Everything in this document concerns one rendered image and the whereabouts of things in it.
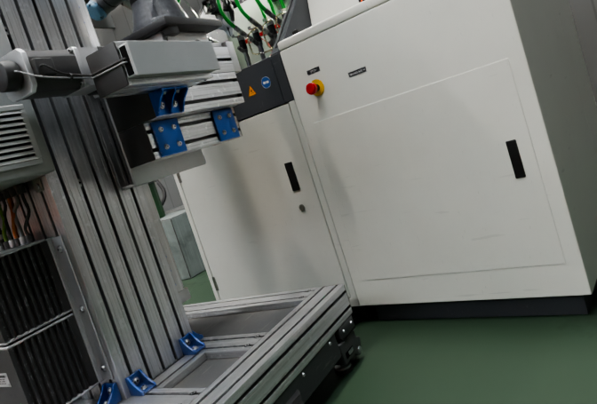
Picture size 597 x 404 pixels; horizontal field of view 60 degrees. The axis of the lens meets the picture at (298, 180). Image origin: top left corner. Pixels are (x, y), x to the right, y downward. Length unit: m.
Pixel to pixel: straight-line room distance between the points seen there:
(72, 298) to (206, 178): 0.89
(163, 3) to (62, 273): 0.69
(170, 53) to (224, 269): 1.18
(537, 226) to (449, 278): 0.30
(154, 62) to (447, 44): 0.75
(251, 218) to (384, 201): 0.56
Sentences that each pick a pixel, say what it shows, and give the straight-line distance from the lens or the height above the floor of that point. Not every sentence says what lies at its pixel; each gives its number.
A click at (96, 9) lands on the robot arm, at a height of 1.34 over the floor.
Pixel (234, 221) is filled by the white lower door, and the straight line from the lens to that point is 2.00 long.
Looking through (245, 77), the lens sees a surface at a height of 0.92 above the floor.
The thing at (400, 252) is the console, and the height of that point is 0.24.
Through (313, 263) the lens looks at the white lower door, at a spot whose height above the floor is 0.24.
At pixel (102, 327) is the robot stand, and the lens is 1.28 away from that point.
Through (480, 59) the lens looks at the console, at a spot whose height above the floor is 0.72.
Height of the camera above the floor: 0.68
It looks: 5 degrees down
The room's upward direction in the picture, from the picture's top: 18 degrees counter-clockwise
